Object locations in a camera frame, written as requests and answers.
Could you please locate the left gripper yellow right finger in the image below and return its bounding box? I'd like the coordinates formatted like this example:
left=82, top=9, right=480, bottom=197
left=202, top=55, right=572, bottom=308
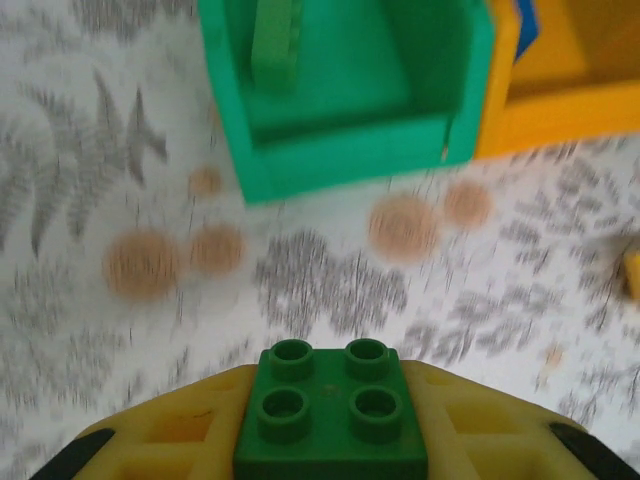
left=398, top=359, right=594, bottom=480

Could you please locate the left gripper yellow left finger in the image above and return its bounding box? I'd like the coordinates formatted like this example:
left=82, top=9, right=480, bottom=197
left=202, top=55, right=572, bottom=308
left=74, top=363, right=261, bottom=480

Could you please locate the green square lego brick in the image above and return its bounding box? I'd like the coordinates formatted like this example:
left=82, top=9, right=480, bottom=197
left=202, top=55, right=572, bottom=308
left=232, top=338, right=431, bottom=480

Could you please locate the yellow lego brick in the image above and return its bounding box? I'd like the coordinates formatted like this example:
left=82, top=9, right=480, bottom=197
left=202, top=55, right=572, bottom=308
left=622, top=249, right=640, bottom=301

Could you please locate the yellow plastic bin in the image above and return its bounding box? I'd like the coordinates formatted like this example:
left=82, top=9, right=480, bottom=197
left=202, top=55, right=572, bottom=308
left=472, top=0, right=640, bottom=161

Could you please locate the green plastic bin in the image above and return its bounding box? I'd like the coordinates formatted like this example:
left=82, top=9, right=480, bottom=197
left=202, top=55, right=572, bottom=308
left=197, top=0, right=499, bottom=204

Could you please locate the blue lego brick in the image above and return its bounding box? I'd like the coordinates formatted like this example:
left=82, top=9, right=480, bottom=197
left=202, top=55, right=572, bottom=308
left=512, top=0, right=544, bottom=64

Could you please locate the green long lego brick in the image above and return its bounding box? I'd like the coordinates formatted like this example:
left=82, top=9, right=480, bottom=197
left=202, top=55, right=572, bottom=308
left=249, top=0, right=306, bottom=94

